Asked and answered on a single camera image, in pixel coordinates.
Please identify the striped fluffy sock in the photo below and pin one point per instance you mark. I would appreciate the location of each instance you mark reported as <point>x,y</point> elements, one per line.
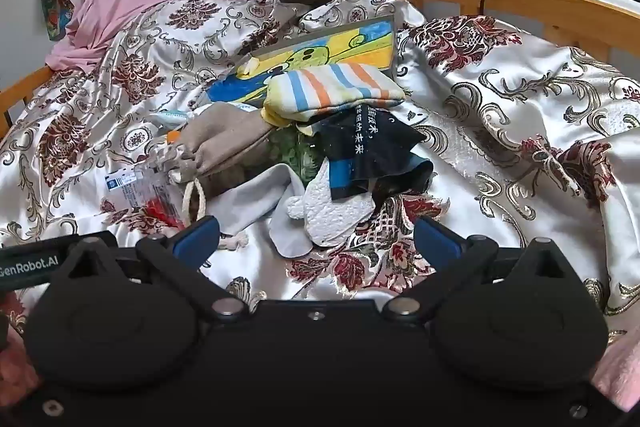
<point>330,89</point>

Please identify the light grey cloth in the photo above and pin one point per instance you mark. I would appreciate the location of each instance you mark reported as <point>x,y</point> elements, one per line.
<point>250,202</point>

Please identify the clear plastic bag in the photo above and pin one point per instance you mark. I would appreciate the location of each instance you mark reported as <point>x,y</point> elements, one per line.
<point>145,192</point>

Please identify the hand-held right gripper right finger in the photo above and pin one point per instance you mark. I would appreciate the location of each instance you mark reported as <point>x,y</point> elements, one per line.
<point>437,244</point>

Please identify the black cloth with white print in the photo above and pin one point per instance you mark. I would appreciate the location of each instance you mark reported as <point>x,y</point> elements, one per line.
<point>370,147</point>

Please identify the green white patterned cloth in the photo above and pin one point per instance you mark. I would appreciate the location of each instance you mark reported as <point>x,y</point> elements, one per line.
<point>295,152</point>

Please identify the metal tray with painted bottom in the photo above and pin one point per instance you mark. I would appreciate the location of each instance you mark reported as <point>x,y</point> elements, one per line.
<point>350,44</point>

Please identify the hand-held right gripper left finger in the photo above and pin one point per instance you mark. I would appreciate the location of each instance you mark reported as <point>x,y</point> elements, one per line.
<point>197,238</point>

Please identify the floral satin blanket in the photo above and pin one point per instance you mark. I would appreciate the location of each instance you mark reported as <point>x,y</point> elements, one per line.
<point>525,117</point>

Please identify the white textured mitt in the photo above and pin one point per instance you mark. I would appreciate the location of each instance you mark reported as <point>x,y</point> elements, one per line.
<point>330,212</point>

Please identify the light blue tissue packet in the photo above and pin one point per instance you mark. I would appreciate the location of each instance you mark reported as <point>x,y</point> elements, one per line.
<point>175,119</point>

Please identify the dark colourful wall poster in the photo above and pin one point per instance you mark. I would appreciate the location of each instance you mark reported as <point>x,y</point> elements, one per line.
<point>55,9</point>

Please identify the wooden bed rail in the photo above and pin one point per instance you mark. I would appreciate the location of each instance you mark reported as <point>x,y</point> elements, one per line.
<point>550,12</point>

